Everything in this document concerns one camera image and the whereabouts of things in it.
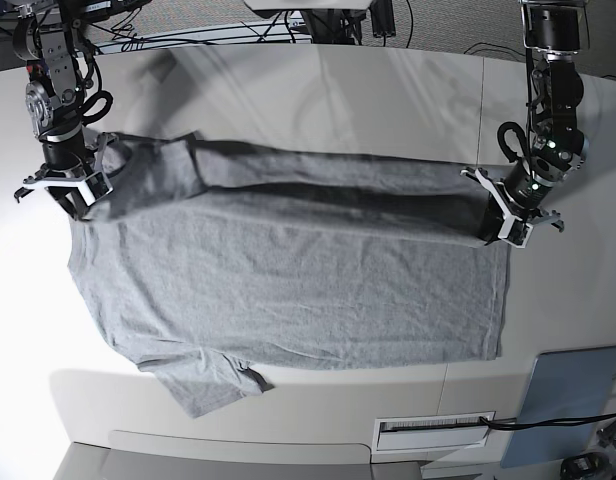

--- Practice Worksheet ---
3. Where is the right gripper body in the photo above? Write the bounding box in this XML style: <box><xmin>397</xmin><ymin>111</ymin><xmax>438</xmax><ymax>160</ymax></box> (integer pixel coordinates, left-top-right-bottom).
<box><xmin>14</xmin><ymin>131</ymin><xmax>114</xmax><ymax>203</ymax></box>

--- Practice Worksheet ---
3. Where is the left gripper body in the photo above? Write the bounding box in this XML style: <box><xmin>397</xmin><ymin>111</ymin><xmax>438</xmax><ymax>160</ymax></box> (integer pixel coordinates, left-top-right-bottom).
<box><xmin>461</xmin><ymin>162</ymin><xmax>564</xmax><ymax>233</ymax></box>

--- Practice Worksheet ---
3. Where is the grey T-shirt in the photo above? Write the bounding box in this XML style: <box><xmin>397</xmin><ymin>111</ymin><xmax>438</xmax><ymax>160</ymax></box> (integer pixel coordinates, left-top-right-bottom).
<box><xmin>68</xmin><ymin>131</ymin><xmax>509</xmax><ymax>417</ymax></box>

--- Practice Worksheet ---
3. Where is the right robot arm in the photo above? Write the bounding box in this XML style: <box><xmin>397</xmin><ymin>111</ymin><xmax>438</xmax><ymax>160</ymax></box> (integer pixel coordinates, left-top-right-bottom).
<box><xmin>12</xmin><ymin>1</ymin><xmax>115</xmax><ymax>220</ymax></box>

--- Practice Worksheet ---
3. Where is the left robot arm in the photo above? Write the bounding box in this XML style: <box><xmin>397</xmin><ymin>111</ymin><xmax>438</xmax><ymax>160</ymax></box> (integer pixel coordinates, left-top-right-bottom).
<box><xmin>461</xmin><ymin>1</ymin><xmax>590</xmax><ymax>248</ymax></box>

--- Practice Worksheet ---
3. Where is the blue-grey flat panel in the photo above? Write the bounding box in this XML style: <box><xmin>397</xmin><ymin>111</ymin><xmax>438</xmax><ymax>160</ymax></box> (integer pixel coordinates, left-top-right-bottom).
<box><xmin>500</xmin><ymin>346</ymin><xmax>616</xmax><ymax>469</ymax></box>

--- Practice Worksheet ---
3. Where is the black device bottom right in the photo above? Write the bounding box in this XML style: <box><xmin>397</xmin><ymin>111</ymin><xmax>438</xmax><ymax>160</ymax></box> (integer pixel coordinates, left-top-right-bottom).
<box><xmin>560</xmin><ymin>452</ymin><xmax>609</xmax><ymax>480</ymax></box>

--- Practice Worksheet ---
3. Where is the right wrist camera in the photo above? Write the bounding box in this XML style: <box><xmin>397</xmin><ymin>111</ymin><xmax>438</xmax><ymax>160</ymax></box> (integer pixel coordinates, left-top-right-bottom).
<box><xmin>79</xmin><ymin>171</ymin><xmax>113</xmax><ymax>206</ymax></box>

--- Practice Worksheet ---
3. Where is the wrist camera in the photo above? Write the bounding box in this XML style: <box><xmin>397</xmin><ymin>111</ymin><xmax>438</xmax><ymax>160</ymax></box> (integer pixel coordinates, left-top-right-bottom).
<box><xmin>79</xmin><ymin>171</ymin><xmax>113</xmax><ymax>206</ymax></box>
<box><xmin>497</xmin><ymin>217</ymin><xmax>533</xmax><ymax>249</ymax></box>

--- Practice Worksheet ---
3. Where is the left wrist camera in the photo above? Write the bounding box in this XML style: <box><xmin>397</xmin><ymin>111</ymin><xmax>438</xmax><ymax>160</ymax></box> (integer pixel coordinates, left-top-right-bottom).
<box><xmin>497</xmin><ymin>217</ymin><xmax>533</xmax><ymax>249</ymax></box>

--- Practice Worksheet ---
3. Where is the black floor cable right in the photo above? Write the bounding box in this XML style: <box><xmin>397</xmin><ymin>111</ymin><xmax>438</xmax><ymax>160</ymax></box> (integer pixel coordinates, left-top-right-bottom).
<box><xmin>463</xmin><ymin>41</ymin><xmax>524</xmax><ymax>59</ymax></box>

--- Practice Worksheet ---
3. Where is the white cable grommet plate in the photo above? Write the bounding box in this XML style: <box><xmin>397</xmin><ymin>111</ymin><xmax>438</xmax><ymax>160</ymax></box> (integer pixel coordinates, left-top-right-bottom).
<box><xmin>371</xmin><ymin>411</ymin><xmax>495</xmax><ymax>454</ymax></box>

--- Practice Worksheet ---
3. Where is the black cable on table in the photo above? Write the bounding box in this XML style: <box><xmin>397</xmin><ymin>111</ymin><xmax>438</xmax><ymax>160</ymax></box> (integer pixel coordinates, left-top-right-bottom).
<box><xmin>479</xmin><ymin>412</ymin><xmax>616</xmax><ymax>432</ymax></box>

